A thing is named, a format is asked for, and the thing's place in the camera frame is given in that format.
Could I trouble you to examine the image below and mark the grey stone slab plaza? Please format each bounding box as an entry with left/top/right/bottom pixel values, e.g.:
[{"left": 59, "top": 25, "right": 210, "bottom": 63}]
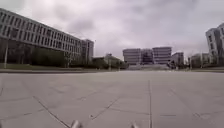
[{"left": 0, "top": 69, "right": 224, "bottom": 128}]

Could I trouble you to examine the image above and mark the pale wide building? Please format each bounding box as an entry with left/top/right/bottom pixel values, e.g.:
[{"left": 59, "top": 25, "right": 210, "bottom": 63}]
[{"left": 122, "top": 46, "right": 173, "bottom": 66}]

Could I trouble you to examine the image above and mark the row of trees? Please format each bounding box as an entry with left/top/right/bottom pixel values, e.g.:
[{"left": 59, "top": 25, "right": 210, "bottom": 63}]
[{"left": 0, "top": 43, "right": 129, "bottom": 70}]

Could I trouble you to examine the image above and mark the stone kerb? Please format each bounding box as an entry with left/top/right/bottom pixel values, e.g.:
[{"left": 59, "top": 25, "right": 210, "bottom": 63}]
[{"left": 0, "top": 68, "right": 121, "bottom": 75}]

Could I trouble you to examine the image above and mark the robot's own part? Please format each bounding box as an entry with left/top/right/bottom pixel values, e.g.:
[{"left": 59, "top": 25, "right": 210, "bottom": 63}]
[
  {"left": 130, "top": 122, "right": 140, "bottom": 128},
  {"left": 70, "top": 119, "right": 83, "bottom": 128}
]

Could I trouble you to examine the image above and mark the small grey building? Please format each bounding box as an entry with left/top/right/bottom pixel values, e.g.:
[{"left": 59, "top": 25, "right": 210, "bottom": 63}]
[{"left": 171, "top": 51, "right": 185, "bottom": 67}]

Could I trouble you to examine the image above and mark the grass lawn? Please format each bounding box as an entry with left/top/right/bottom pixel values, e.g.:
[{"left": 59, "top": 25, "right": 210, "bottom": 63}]
[{"left": 0, "top": 62, "right": 84, "bottom": 71}]

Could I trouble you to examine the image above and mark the large grey many-windowed building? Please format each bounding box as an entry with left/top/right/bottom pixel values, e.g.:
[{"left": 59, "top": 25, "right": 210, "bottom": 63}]
[{"left": 0, "top": 7, "right": 95, "bottom": 66}]

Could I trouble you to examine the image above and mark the low pale building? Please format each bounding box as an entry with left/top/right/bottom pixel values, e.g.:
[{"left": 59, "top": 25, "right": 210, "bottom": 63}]
[{"left": 189, "top": 52, "right": 213, "bottom": 69}]

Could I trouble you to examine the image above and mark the grass strip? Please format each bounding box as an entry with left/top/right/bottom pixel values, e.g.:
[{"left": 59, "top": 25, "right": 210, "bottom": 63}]
[{"left": 186, "top": 66, "right": 224, "bottom": 73}]

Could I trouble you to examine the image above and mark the tall pale building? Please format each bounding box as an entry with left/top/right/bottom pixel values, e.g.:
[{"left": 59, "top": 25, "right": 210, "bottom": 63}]
[{"left": 205, "top": 22, "right": 224, "bottom": 66}]

